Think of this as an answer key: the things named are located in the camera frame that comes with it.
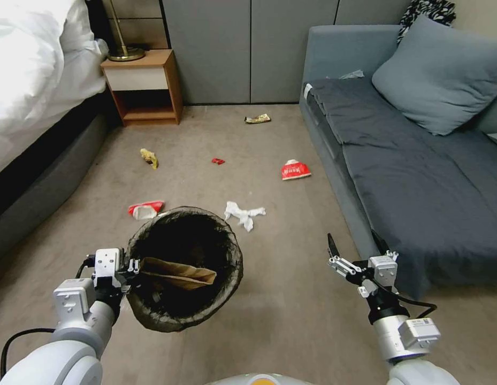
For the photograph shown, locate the black white patterned cloth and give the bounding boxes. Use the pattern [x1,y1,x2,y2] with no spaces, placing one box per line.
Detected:
[396,0,457,45]

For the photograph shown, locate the grey blue sofa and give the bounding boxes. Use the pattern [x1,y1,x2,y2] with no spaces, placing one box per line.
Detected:
[299,24,497,301]

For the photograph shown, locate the grey blue pillow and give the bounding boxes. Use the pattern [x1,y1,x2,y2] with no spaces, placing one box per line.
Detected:
[371,14,497,137]

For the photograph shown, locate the black lined trash bin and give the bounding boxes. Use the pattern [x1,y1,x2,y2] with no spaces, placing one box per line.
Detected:
[126,206,244,333]

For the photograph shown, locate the grey wardrobe doors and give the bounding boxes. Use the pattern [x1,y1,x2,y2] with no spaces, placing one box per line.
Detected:
[159,0,411,106]

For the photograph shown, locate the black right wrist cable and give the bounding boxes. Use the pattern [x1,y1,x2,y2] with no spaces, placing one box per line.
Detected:
[395,294,438,321]

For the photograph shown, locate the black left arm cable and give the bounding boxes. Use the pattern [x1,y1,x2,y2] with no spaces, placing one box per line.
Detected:
[0,328,57,374]

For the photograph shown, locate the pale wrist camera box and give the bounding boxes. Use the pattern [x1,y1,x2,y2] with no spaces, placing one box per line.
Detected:
[94,248,125,278]
[368,254,399,288]

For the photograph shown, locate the crumpled white tissue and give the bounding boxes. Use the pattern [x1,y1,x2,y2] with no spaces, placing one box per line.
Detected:
[224,200,267,233]

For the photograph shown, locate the crumpled red white packet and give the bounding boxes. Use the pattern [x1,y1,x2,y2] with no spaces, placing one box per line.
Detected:
[280,158,313,182]

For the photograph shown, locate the wooden nightstand with white drawer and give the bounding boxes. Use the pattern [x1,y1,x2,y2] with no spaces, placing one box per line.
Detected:
[100,49,184,127]

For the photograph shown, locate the brown paper bag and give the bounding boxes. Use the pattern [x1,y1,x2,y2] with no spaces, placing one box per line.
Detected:
[140,257,218,296]

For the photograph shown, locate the dark grey sofa blanket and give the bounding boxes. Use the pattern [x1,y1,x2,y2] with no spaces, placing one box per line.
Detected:
[307,76,497,299]

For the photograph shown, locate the white duvet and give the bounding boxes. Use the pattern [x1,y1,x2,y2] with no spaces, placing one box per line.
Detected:
[0,0,111,182]

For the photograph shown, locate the crumpled yellow wrapper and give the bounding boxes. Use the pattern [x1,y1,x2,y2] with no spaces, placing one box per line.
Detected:
[139,147,160,171]

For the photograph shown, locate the dark grey bed base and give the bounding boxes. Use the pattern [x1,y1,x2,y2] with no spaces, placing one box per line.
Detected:
[0,112,113,266]

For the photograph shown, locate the brass lamp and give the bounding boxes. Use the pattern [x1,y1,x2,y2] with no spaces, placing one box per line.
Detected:
[107,0,147,63]

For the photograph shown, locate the flat red white wrapper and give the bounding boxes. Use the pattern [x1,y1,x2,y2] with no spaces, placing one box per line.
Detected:
[127,199,167,221]

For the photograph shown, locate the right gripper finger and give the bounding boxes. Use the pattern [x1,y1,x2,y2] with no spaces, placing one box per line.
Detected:
[326,233,368,282]
[370,228,400,260]

